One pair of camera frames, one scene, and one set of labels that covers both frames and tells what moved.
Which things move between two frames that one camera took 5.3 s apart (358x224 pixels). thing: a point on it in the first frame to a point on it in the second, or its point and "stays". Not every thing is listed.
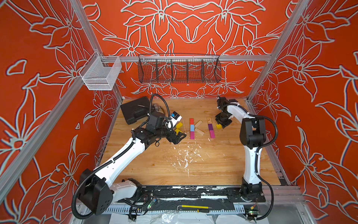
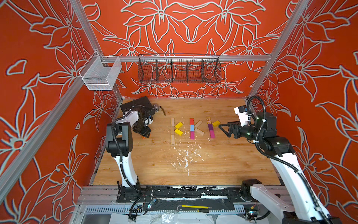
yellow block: x=179 y=125 stays
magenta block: x=192 y=135 stays
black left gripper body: x=164 y=132 to x=140 y=128
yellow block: x=177 y=130 stays
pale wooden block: x=198 y=123 stays
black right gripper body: x=224 y=118 to x=247 y=132
